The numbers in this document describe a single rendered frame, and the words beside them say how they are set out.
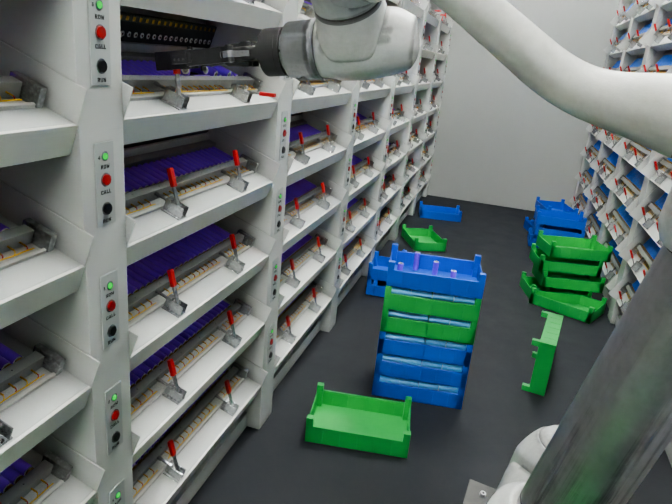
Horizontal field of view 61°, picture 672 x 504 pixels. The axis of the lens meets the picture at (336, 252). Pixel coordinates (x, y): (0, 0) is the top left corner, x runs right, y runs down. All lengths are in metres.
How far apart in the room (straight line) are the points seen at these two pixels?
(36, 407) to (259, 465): 0.86
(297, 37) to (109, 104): 0.29
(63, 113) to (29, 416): 0.42
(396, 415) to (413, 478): 0.28
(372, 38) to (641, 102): 0.37
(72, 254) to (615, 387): 0.72
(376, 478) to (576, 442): 1.02
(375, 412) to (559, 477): 1.22
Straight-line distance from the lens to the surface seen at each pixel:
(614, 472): 0.72
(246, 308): 1.60
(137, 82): 1.06
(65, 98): 0.85
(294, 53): 0.93
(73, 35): 0.84
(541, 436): 0.99
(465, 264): 2.00
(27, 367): 0.96
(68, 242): 0.90
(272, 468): 1.67
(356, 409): 1.91
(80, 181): 0.86
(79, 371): 0.98
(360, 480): 1.66
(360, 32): 0.88
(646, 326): 0.64
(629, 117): 0.77
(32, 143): 0.80
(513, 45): 0.78
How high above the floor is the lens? 1.07
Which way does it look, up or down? 19 degrees down
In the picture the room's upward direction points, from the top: 6 degrees clockwise
